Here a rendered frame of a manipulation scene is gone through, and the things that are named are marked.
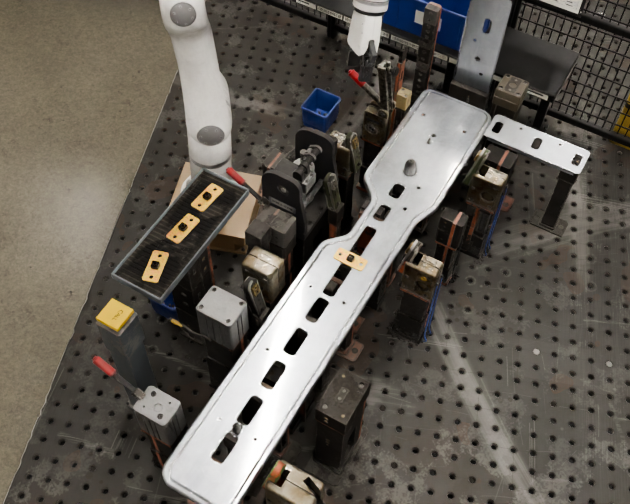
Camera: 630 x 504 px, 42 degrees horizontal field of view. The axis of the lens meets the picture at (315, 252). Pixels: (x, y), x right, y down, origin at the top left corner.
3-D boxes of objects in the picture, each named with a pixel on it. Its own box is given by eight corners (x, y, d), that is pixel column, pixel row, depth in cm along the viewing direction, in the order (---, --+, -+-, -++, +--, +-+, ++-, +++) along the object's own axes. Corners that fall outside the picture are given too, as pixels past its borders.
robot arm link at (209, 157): (190, 170, 228) (184, 108, 209) (186, 122, 239) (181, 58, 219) (233, 167, 230) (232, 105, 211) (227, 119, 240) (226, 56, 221)
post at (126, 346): (149, 419, 216) (119, 338, 180) (126, 405, 218) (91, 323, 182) (166, 396, 220) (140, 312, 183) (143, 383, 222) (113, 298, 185)
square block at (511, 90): (495, 179, 264) (520, 98, 235) (472, 169, 267) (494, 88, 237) (505, 162, 268) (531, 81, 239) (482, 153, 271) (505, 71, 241)
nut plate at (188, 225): (177, 244, 192) (177, 241, 191) (165, 236, 193) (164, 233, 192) (200, 220, 196) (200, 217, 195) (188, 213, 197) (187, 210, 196)
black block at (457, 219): (450, 293, 240) (467, 234, 216) (417, 277, 243) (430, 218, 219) (461, 273, 244) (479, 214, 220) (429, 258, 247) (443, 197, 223)
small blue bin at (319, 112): (325, 137, 273) (325, 118, 266) (299, 125, 276) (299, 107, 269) (340, 116, 279) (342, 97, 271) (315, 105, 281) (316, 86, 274)
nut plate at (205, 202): (202, 212, 197) (202, 209, 196) (190, 205, 198) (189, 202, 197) (224, 190, 201) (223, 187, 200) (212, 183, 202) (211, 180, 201)
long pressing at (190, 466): (238, 529, 172) (238, 527, 170) (151, 476, 178) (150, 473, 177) (495, 116, 241) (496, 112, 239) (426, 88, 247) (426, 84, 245)
